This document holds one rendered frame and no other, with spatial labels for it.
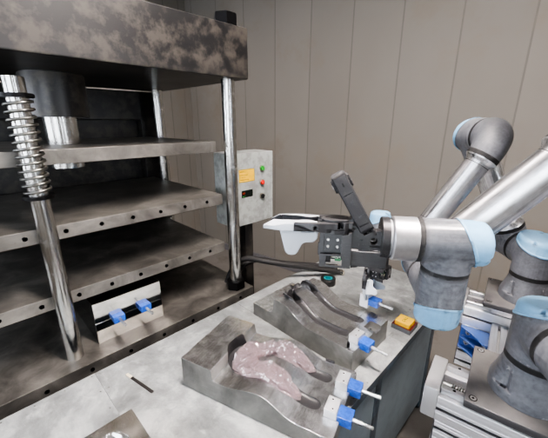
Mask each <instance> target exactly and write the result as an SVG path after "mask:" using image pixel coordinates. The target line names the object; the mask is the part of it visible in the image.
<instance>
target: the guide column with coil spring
mask: <svg viewBox="0 0 548 438"><path fill-rule="evenodd" d="M0 80H1V84H2V87H3V92H23V93H28V92H27V88H26V84H25V80H24V77H23V76H9V75H1V76H0ZM28 100H29V98H27V97H5V102H11V101H28ZM17 109H30V104H29V103H26V104H12V105H7V110H17ZM23 116H32V112H31V111H28V112H16V113H9V117H10V118H12V117H23ZM10 123H11V126H14V125H24V124H33V123H34V120H33V119H29V120H18V121H10ZM12 131H13V134H16V133H24V132H32V131H36V128H35V127H29V128H21V129H12ZM14 138H15V141H24V140H31V139H37V135H30V136H14ZM16 146H17V149H23V148H30V147H36V146H39V144H38V142H35V143H22V144H16ZM17 153H18V156H29V155H35V154H39V153H41V152H40V149H35V150H29V151H21V152H17ZM19 160H20V163H33V162H38V161H42V157H41V156H39V157H33V158H26V159H19ZM21 168H22V171H25V170H32V169H41V168H43V164H42V163H41V164H37V165H31V166H23V167H21ZM42 175H45V172H44V170H43V171H39V172H34V173H28V174H23V178H27V177H34V176H42ZM46 181H47V180H46V177H45V178H41V179H36V180H31V181H25V185H30V184H36V183H43V182H46ZM47 188H48V184H45V185H43V186H38V187H33V188H26V189H27V192H31V191H38V190H42V189H47ZM49 193H50V192H49V191H47V192H43V193H40V194H35V195H28V196H45V195H48V194H49ZM30 207H31V211H32V215H33V218H34V223H35V226H36V230H37V236H38V241H39V244H40V248H41V251H42V255H43V262H44V266H45V269H46V273H47V277H48V281H49V285H50V291H51V295H52V299H53V302H54V306H55V310H56V314H57V320H58V324H59V328H60V331H61V336H62V339H63V345H64V349H65V354H66V357H67V360H68V361H69V362H74V361H77V360H79V359H81V358H82V357H83V356H84V349H83V344H82V340H81V336H80V332H79V328H78V324H77V317H76V312H75V309H74V304H73V300H72V296H71V292H70V285H69V280H68V276H67V272H66V268H65V264H64V259H63V252H62V249H61V244H60V240H59V236H58V232H57V225H56V220H55V217H54V212H53V208H52V204H51V199H48V200H43V201H34V202H30Z"/></svg>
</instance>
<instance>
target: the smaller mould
mask: <svg viewBox="0 0 548 438"><path fill-rule="evenodd" d="M84 438H150V436H149V434H148V433H147V431H146V430H145V428H144V426H143V425H142V423H141V422H140V421H139V420H138V418H137V416H136V414H135V413H134V411H133V410H132V409H130V410H128V411H127V412H125V413H123V414H122V415H120V416H118V417H117V418H116V419H114V420H112V421H110V422H109V423H107V424H105V425H104V426H102V427H101V428H99V429H98V430H96V431H94V432H93V433H91V434H89V435H87V436H85V437H84Z"/></svg>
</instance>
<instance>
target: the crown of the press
mask: <svg viewBox="0 0 548 438"><path fill-rule="evenodd" d="M1 75H9V76H23V77H24V80H25V84H26V88H27V92H28V93H31V94H34V95H35V98H32V99H29V100H33V101H34V103H30V106H31V107H32V108H35V109H36V110H35V111H31V112H32V115H36V116H37V117H42V121H43V129H44V133H45V137H46V142H47V144H49V145H65V144H79V143H81V137H80V133H79V128H78V122H77V117H90V108H89V103H88V97H87V92H86V87H94V88H106V89H119V90H143V91H151V90H161V91H167V90H179V89H186V88H192V87H198V86H205V85H211V84H217V83H221V79H223V78H231V79H235V81H241V80H247V79H248V48H247V29H246V28H244V27H240V26H237V14H236V13H235V12H232V11H228V10H218V11H215V14H214V19H210V18H208V17H201V16H198V15H195V14H191V13H188V12H184V11H181V10H175V9H172V8H169V7H165V6H162V5H159V4H155V3H149V2H146V1H143V0H0V76H1ZM0 81H1V80H0Z"/></svg>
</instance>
